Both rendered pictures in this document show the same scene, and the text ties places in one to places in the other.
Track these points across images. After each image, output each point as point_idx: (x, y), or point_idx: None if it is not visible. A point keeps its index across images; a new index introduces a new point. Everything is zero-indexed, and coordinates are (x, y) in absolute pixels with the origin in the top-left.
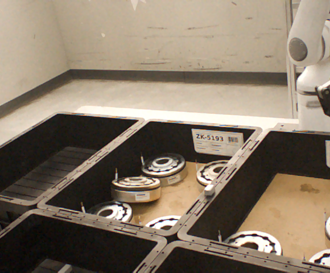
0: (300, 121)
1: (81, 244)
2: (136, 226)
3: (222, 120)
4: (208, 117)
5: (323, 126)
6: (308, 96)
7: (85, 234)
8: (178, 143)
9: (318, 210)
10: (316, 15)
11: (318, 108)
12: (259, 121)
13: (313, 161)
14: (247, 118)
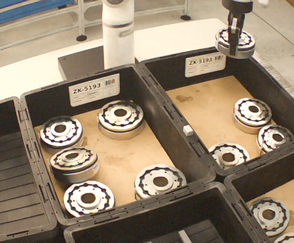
0: (111, 49)
1: (128, 231)
2: (180, 188)
3: None
4: None
5: (131, 47)
6: (120, 28)
7: (136, 221)
8: (53, 106)
9: (209, 111)
10: None
11: (128, 35)
12: (28, 63)
13: (175, 76)
14: (16, 64)
